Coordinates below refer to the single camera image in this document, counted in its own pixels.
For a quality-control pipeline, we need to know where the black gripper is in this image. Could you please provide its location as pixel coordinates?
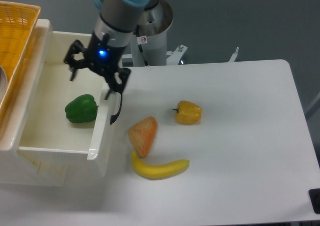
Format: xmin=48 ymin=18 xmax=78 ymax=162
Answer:
xmin=63 ymin=32 xmax=131 ymax=100

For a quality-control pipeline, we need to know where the green bell pepper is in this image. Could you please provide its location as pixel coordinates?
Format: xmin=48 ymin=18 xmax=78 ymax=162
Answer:
xmin=64 ymin=94 xmax=98 ymax=123

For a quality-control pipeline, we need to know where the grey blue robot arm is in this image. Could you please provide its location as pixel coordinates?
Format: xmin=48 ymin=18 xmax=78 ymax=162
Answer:
xmin=64 ymin=0 xmax=152 ymax=95

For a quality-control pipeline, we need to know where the white upper drawer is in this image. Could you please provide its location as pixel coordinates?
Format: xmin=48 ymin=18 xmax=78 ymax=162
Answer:
xmin=19 ymin=32 xmax=116 ymax=177

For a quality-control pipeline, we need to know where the yellow bell pepper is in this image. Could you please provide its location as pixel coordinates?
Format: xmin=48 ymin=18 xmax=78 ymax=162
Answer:
xmin=172 ymin=101 xmax=203 ymax=125

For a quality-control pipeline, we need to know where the white drawer cabinet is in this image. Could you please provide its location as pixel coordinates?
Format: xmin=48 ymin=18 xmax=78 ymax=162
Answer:
xmin=0 ymin=19 xmax=68 ymax=186

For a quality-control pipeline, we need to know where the orange sandwich slice toy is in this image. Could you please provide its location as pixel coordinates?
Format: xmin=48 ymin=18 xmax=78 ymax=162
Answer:
xmin=128 ymin=116 xmax=158 ymax=158

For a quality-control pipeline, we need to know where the yellow woven basket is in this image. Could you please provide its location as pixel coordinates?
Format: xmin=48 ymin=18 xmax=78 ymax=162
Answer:
xmin=0 ymin=1 xmax=41 ymax=119

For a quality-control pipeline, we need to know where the metal bowl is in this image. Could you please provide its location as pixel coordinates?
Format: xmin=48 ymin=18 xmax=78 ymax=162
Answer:
xmin=0 ymin=66 xmax=8 ymax=102

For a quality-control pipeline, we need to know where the yellow banana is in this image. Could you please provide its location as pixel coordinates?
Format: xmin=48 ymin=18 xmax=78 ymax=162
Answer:
xmin=131 ymin=151 xmax=190 ymax=180

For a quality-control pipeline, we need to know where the black corner object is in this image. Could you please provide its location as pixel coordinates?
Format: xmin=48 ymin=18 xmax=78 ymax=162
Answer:
xmin=308 ymin=188 xmax=320 ymax=214

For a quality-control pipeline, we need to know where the black drawer handle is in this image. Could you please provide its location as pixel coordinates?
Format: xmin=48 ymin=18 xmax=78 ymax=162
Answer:
xmin=110 ymin=93 xmax=123 ymax=125

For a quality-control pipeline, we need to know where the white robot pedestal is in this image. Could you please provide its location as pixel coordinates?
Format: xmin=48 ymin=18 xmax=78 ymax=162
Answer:
xmin=129 ymin=0 xmax=173 ymax=67

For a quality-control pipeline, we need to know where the white table bracket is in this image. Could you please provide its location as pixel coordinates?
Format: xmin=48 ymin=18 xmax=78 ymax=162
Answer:
xmin=228 ymin=47 xmax=239 ymax=63

